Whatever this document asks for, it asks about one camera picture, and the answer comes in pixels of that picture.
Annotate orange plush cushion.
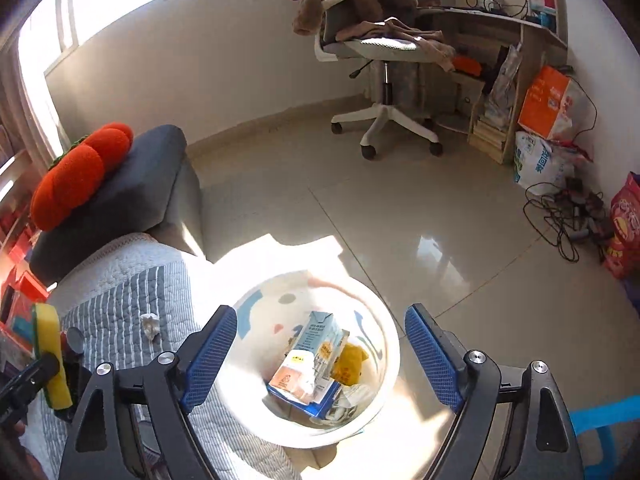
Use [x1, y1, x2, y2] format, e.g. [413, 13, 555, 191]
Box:
[30, 121, 135, 232]

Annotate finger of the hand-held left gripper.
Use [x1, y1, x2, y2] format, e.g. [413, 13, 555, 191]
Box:
[0, 354, 62, 428]

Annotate white printed plastic bag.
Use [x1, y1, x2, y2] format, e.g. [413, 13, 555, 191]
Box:
[512, 131, 576, 190]

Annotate yellow green sponge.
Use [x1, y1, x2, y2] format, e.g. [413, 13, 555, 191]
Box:
[31, 303, 75, 410]

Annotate yellow wrapper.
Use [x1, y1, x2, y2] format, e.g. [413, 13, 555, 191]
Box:
[331, 342, 370, 387]

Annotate stack of books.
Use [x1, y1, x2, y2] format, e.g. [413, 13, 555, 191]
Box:
[467, 112, 511, 165]

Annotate dark grey cushion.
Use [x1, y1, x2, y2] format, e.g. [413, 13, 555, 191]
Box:
[29, 125, 203, 285]

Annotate light blue milk carton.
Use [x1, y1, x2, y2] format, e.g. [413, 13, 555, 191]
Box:
[286, 310, 351, 378]

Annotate beige garment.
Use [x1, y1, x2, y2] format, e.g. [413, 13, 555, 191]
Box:
[336, 17, 457, 73]

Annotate wooden desk with shelves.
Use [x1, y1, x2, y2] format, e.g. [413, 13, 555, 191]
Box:
[415, 0, 571, 165]

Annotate red snack bag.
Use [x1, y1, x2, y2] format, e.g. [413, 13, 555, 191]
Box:
[602, 171, 640, 280]

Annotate small dark blue carton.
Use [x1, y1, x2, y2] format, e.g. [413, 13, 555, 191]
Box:
[266, 351, 345, 419]

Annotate blue plastic stool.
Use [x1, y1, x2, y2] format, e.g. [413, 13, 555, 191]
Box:
[570, 394, 640, 480]

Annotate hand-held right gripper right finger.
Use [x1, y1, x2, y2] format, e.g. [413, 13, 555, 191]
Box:
[404, 304, 586, 480]

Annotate grey striped quilted blanket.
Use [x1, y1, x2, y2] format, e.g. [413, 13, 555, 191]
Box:
[25, 232, 301, 480]

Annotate small crumpled white tissue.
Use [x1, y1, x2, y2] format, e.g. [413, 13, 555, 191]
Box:
[140, 313, 162, 341]

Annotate orange cardboard box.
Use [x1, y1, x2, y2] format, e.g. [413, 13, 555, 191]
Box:
[517, 65, 586, 142]

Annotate white office chair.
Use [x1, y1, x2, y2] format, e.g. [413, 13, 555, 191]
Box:
[314, 0, 445, 161]

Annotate white plastic bin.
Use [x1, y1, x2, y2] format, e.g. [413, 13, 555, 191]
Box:
[214, 270, 402, 450]

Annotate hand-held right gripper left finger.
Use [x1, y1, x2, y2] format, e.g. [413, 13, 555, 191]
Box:
[57, 305, 238, 480]

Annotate black cable tangle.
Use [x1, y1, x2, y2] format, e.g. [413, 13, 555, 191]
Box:
[522, 177, 608, 263]

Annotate large white tissue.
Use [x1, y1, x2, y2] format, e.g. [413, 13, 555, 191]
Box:
[327, 384, 373, 422]

